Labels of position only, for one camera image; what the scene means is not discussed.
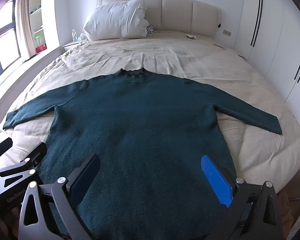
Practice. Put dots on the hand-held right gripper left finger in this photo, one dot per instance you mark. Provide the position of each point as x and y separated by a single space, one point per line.
86 177

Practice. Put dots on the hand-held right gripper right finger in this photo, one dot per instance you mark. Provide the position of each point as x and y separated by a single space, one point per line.
216 180

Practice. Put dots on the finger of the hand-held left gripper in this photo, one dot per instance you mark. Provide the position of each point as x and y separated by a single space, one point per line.
38 153
2 147

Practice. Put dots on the dark teal knit sweater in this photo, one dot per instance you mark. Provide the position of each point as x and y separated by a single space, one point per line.
140 130

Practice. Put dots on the black framed window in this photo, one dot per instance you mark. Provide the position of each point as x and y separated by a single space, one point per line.
5 45

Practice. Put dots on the red box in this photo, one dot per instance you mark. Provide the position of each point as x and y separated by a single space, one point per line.
41 48

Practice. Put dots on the white nightstand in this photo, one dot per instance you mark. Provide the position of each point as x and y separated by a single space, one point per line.
70 45

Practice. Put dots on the clear plastic water bottle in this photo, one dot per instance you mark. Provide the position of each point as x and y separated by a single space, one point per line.
74 35

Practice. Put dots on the beige curtain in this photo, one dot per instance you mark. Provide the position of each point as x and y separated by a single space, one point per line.
25 25

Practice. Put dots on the white remote control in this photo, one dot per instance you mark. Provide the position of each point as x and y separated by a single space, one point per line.
219 46

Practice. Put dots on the bed with beige sheet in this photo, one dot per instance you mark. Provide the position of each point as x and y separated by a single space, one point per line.
170 55

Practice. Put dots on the small white paper item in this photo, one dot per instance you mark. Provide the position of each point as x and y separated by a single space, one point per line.
191 36

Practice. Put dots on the white wardrobe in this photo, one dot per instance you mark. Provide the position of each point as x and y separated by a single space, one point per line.
275 42

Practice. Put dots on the white pillow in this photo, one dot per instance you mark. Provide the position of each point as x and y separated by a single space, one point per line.
110 20

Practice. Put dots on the black and white striped cloth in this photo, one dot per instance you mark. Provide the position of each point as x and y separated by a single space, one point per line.
150 29

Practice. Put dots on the white wall shelf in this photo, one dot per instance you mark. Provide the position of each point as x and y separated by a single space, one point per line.
37 12

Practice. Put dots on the wall socket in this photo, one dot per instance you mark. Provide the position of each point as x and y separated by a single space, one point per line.
227 32

